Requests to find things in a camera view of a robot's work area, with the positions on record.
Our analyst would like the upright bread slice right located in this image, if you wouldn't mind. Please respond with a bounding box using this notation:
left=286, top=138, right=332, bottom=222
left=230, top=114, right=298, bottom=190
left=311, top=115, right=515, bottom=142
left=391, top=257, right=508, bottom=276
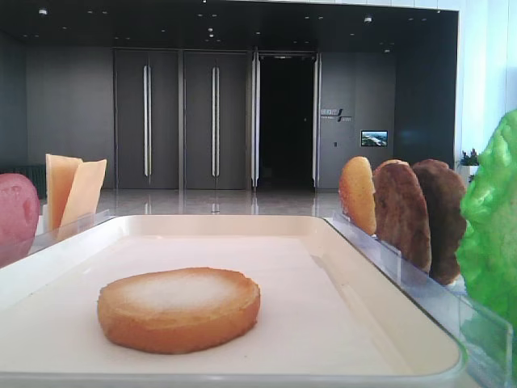
left=338, top=156, right=376, bottom=235

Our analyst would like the bread slice on tray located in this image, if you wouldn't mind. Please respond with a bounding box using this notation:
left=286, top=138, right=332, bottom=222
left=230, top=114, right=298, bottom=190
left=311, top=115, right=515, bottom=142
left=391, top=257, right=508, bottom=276
left=97, top=268, right=261, bottom=354

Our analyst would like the brown meat patty front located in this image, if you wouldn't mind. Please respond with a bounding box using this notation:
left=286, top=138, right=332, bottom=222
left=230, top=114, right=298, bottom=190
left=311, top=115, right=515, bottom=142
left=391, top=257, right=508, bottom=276
left=373, top=162, right=431, bottom=273

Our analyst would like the brown meat patty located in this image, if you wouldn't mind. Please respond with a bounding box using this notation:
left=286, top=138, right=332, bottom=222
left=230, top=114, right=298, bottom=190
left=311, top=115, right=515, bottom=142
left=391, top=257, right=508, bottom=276
left=373, top=162, right=431, bottom=273
left=412, top=159, right=466, bottom=285

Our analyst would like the orange cheese slice right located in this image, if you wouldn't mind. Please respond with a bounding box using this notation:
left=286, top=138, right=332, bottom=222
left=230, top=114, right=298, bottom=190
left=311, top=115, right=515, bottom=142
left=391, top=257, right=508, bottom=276
left=61, top=159, right=107, bottom=226

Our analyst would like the orange cheese slice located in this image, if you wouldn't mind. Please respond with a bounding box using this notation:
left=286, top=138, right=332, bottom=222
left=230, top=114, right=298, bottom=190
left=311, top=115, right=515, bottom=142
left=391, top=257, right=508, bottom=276
left=45, top=154, right=83, bottom=230
left=61, top=159, right=107, bottom=226

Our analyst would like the brown meat patty back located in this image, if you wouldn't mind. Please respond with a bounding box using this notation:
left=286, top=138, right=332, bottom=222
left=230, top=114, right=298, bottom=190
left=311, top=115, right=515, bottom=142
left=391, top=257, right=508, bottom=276
left=412, top=159, right=466, bottom=285

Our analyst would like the orange cheese slice left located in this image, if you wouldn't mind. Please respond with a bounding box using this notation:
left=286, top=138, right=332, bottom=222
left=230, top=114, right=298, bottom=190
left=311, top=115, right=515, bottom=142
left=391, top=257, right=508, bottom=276
left=45, top=154, right=83, bottom=230

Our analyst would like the green lettuce leaf in rack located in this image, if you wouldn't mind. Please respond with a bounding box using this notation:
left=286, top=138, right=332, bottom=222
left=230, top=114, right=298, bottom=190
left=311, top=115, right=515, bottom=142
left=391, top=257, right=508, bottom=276
left=456, top=108, right=517, bottom=324

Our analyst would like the red tomato slice outer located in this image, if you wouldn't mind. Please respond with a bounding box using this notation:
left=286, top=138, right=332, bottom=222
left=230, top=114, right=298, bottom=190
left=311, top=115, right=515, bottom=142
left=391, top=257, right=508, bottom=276
left=1, top=173, right=40, bottom=268

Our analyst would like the dark double door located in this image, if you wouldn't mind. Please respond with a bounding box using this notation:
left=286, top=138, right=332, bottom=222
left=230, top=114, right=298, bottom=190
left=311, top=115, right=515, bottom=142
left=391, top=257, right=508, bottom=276
left=114, top=49, right=250, bottom=190

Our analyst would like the cream rectangular tray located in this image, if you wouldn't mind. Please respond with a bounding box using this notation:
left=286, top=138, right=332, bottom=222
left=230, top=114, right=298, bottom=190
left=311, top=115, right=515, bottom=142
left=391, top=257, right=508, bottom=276
left=1, top=215, right=466, bottom=387

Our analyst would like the clear acrylic rack left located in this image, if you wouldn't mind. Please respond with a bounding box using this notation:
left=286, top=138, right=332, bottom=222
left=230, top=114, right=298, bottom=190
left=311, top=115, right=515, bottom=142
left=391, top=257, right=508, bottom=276
left=28, top=205, right=115, bottom=255

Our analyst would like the clear acrylic rack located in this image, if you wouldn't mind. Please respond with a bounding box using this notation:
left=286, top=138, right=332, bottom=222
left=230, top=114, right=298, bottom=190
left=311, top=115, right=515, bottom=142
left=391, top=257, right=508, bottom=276
left=28, top=205, right=115, bottom=255
left=326, top=212, right=516, bottom=387

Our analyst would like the potted plants white planter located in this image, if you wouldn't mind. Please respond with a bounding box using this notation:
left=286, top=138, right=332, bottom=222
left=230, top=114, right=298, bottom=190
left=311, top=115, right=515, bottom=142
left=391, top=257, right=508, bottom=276
left=460, top=148, right=479, bottom=167

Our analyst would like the clear acrylic rack right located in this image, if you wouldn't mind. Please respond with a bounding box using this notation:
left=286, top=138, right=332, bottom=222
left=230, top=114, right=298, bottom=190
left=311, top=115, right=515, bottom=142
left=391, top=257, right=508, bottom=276
left=326, top=212, right=516, bottom=387

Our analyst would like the wall display screen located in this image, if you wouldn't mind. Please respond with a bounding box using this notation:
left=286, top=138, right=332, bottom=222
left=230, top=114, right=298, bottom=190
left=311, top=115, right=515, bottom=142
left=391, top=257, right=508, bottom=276
left=360, top=130, right=388, bottom=147

